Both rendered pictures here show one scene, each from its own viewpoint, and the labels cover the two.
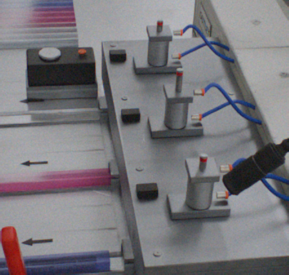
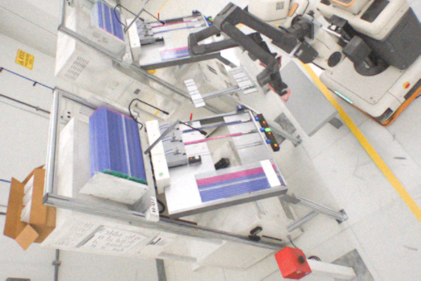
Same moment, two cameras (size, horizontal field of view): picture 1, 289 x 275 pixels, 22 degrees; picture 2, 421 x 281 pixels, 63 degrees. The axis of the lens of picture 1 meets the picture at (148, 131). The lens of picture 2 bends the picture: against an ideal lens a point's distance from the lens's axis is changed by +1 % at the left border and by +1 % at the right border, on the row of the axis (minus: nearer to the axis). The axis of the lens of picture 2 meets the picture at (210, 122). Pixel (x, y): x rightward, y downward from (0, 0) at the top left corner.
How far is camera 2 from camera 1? 238 cm
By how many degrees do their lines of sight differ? 97
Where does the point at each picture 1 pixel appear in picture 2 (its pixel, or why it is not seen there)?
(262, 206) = (162, 128)
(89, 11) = (194, 188)
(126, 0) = (186, 194)
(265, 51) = (158, 153)
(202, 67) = (169, 153)
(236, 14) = (162, 162)
